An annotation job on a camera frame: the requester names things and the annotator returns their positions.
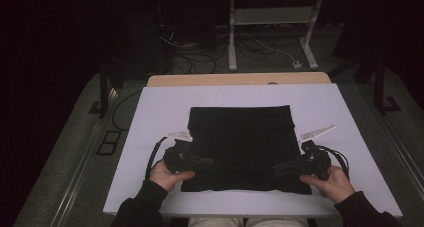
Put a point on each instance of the black tank top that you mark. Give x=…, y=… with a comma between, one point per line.
x=243, y=147

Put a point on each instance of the person's left hand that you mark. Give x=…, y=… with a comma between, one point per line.
x=166, y=178

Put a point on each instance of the black metal stand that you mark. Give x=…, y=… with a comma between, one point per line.
x=380, y=87
x=104, y=93

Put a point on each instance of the person's right leg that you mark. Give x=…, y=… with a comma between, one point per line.
x=278, y=223

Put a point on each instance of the metal floor rail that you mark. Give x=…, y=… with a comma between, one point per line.
x=396, y=147
x=83, y=167

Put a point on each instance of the grey metal desk frame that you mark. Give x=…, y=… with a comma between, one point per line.
x=271, y=16

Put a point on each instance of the white board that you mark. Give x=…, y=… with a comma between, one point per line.
x=240, y=95

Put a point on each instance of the person's left leg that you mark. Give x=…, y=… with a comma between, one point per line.
x=216, y=223

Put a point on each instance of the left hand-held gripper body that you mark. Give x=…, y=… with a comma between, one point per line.
x=176, y=158

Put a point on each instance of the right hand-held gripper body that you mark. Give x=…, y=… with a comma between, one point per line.
x=315, y=162

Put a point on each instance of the person's leg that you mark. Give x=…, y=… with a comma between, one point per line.
x=216, y=223
x=278, y=223

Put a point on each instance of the person's right hand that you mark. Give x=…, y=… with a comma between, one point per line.
x=335, y=187

